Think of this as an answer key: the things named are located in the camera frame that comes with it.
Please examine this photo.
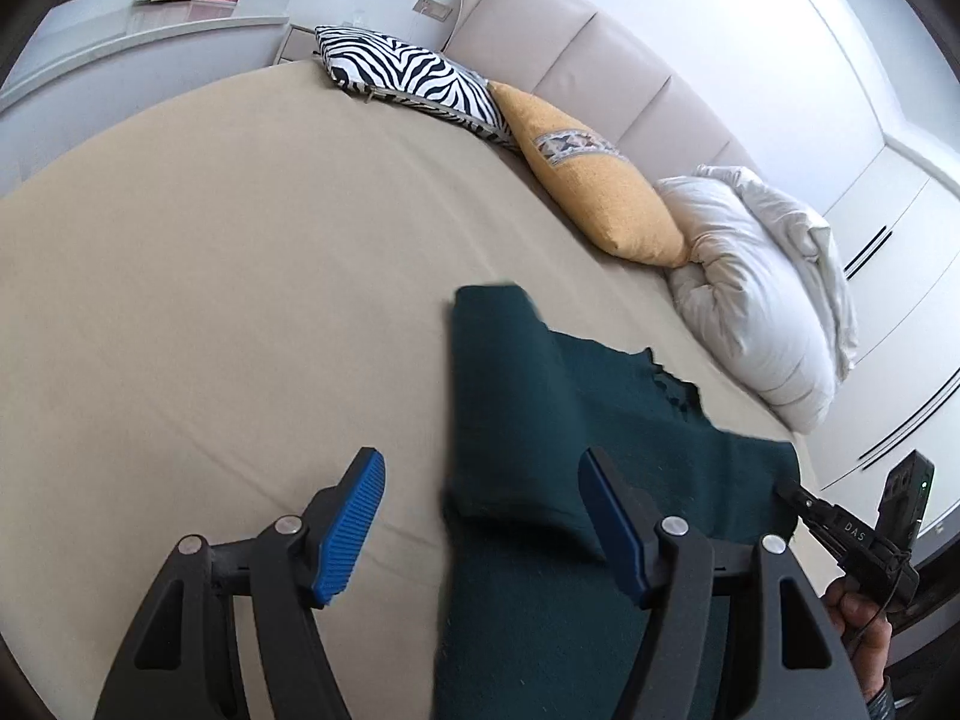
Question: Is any white nightstand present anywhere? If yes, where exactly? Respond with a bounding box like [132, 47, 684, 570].
[281, 22, 320, 65]

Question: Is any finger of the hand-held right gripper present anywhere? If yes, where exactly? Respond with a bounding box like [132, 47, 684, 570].
[775, 478, 841, 535]

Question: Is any white window ledge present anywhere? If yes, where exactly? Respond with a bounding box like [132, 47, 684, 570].
[0, 0, 293, 196]

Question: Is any beige padded headboard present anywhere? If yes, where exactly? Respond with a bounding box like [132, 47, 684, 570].
[444, 0, 762, 181]

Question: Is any white wardrobe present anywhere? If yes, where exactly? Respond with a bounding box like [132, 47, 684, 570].
[814, 131, 960, 563]

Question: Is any bed with beige sheet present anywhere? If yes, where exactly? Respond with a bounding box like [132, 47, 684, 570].
[0, 58, 818, 720]

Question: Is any zebra print pillow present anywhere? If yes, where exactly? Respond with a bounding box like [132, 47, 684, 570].
[313, 25, 518, 149]

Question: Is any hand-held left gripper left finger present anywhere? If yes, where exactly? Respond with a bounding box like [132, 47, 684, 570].
[94, 447, 387, 720]

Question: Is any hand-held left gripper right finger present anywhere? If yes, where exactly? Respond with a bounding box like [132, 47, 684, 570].
[577, 447, 875, 720]

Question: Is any person's right hand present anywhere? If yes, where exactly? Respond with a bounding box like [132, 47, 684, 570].
[823, 586, 895, 698]

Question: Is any dark green towel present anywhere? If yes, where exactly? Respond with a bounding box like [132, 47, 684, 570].
[431, 283, 803, 720]

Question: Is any white folded duvet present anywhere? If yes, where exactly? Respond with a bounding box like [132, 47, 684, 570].
[654, 163, 860, 434]

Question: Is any person's right forearm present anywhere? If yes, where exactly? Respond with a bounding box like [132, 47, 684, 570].
[862, 675, 916, 720]

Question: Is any yellow pillow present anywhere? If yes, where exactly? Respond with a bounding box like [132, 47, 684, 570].
[487, 80, 691, 269]

